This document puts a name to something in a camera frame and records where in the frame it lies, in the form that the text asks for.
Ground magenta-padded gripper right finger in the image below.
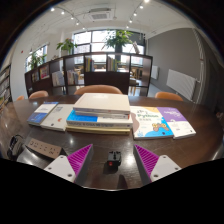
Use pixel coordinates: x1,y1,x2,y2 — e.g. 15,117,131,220
133,143,183,184

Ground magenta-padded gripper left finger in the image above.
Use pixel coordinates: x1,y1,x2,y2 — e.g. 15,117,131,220
43,143,95,184

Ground small black charger block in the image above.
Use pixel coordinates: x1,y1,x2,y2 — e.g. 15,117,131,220
106,150,123,169

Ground black power strip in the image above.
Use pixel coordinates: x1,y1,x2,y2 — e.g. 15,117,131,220
24,137,69,160

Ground white book with cartoon cover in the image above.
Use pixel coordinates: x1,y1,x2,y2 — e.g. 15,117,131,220
129,105,175,140

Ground purple and white book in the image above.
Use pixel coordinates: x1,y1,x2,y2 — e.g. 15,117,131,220
156,106,197,140

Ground plain white book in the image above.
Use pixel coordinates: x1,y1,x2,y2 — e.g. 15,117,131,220
40,103,76,132

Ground yellowish thick book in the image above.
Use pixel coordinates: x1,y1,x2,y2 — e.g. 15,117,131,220
65,124,132,135

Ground thick blue-edged book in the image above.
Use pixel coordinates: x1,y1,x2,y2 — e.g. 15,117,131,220
65,109,134,129

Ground blue and white book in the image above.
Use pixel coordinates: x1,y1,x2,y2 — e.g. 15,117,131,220
26,101,59,127

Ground large cream book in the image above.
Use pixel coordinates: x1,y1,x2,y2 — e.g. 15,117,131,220
72,92,132,120

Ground group of orange chairs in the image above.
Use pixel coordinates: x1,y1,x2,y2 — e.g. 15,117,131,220
15,84,184,103

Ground dark open shelf unit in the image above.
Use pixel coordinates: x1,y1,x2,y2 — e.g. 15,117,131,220
23,52,154,98

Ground small potted green plant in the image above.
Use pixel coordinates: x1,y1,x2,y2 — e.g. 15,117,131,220
28,51,46,70

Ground medium potted green plant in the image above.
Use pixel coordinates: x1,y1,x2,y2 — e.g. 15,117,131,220
55,38,78,56

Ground large potted green plant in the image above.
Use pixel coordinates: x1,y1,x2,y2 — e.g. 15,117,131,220
102,29,134,54

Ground ceiling air conditioner unit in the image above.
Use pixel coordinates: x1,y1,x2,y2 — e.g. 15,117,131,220
88,7,113,22

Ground ceiling spot lights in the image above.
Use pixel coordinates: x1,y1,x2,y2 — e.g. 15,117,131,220
49,0,151,31

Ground black power strip cable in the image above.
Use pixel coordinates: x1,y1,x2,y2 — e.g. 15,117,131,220
7,134,26,161

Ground large white wall radiator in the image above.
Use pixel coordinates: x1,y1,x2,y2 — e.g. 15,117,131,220
166,68,198,102

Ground small white wall radiator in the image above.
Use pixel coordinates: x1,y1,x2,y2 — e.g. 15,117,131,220
150,65,159,80

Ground wall bookcase with books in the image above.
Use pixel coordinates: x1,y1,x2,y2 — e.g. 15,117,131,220
0,64,14,111

